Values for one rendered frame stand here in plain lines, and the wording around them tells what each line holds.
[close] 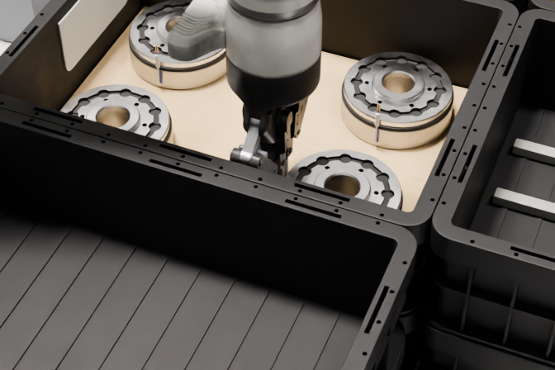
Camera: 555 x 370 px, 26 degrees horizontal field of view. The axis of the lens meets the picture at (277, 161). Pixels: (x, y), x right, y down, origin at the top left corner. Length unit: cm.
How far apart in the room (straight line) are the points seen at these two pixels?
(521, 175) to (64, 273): 41
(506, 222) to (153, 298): 31
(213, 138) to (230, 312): 20
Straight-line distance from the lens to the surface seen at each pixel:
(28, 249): 104
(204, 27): 93
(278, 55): 90
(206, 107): 114
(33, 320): 99
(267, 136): 96
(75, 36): 114
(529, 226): 105
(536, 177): 110
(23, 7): 141
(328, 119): 113
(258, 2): 87
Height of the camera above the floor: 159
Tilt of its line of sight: 45 degrees down
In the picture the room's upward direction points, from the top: straight up
